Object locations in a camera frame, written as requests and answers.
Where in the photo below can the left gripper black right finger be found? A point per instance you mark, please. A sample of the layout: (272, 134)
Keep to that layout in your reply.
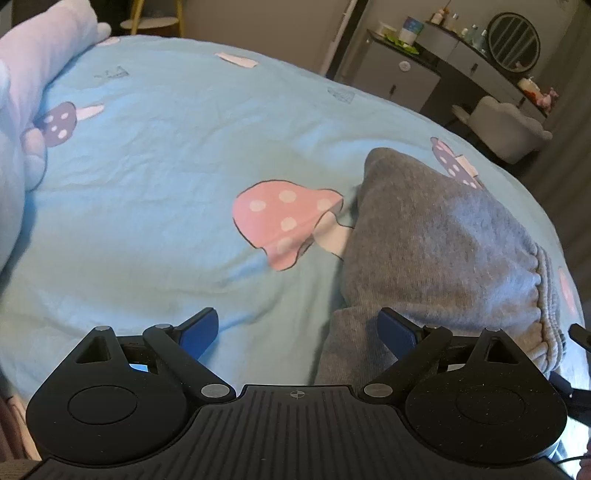
(417, 350)

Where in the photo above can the blue white canister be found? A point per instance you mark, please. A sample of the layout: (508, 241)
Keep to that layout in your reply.
(410, 30)

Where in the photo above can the white fluffy chair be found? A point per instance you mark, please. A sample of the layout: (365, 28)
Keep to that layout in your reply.
(504, 129)

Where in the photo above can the white dressing table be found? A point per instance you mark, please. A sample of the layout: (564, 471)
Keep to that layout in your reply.
(466, 76)

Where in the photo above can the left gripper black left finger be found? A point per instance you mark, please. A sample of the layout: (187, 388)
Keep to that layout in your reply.
(179, 349)

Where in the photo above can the grey sweatpants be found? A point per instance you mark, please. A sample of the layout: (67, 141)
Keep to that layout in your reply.
(442, 254)

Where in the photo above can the round black mirror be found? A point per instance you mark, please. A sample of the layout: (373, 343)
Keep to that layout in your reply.
(513, 42)

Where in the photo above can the light blue mushroom duvet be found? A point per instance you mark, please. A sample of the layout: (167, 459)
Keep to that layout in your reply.
(132, 223)

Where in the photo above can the yellow legged side table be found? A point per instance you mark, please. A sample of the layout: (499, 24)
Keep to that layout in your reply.
(164, 26)

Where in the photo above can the white low cabinet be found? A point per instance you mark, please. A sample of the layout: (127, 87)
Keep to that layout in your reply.
(380, 68)

